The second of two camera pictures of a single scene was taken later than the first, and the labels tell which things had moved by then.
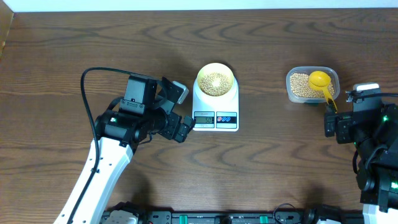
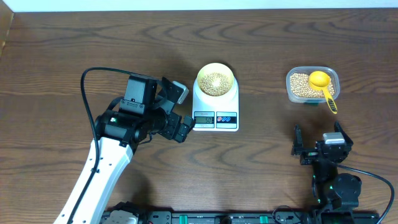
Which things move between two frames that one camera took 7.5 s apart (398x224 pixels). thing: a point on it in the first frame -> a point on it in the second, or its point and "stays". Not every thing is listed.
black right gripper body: (346, 131) -> (309, 157)
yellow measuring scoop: (320, 80) stays
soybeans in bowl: (214, 84) stays
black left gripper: (169, 130) stays
